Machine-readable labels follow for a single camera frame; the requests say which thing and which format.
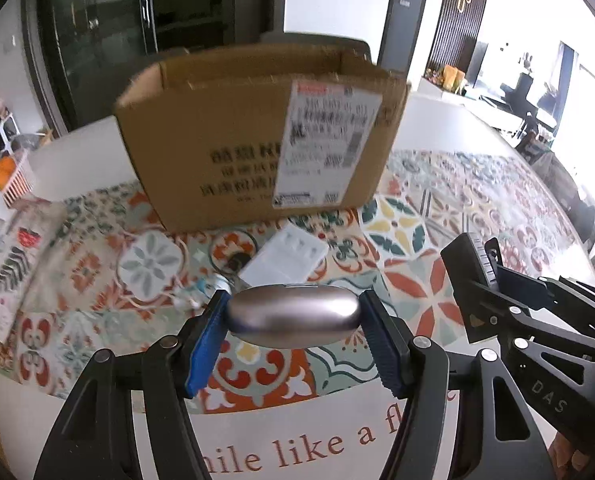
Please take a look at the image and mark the silver oval computer mouse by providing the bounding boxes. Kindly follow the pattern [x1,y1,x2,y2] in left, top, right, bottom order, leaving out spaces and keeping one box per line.
[226,284,363,347]

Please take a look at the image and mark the patterned tile-print table runner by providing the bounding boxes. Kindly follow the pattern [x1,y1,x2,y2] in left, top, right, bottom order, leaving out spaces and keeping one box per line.
[0,147,593,411]

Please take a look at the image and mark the white low media console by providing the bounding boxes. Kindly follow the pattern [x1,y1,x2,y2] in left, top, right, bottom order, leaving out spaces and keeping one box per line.
[417,75,528,136]

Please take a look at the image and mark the yellow bags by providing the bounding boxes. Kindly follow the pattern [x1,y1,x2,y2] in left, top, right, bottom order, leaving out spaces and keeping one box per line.
[440,65,467,93]

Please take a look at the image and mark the person's right hand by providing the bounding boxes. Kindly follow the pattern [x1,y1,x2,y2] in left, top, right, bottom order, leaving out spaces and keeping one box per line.
[547,432,585,480]

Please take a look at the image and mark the floral cloth tissue cover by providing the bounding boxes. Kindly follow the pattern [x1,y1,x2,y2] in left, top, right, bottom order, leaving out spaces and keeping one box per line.
[0,197,76,346]

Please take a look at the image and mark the dark glass door cabinet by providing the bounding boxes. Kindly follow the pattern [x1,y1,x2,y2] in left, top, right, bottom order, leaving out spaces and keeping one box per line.
[22,0,288,136]

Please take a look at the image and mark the brown cardboard box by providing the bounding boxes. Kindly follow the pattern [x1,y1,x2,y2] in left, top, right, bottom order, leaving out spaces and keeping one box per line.
[114,42,412,233]

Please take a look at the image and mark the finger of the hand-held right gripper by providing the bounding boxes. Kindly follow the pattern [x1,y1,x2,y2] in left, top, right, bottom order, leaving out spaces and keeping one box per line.
[500,305,595,361]
[495,262,595,318]

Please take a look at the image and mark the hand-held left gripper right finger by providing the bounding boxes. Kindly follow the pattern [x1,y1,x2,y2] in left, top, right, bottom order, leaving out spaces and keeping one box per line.
[360,290,551,480]

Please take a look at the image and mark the white plastic fruit basket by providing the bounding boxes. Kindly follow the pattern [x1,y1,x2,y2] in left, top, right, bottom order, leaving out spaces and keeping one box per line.
[0,152,38,208]

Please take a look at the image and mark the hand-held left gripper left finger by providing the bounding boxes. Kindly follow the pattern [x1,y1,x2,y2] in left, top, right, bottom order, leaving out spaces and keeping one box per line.
[32,290,228,480]

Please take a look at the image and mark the dark chair with checkered cushion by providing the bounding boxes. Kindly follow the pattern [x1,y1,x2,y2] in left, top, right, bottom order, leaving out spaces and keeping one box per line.
[515,130,595,261]

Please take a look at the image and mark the grey interior door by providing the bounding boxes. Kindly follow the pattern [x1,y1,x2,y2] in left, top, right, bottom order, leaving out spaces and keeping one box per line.
[377,0,433,93]

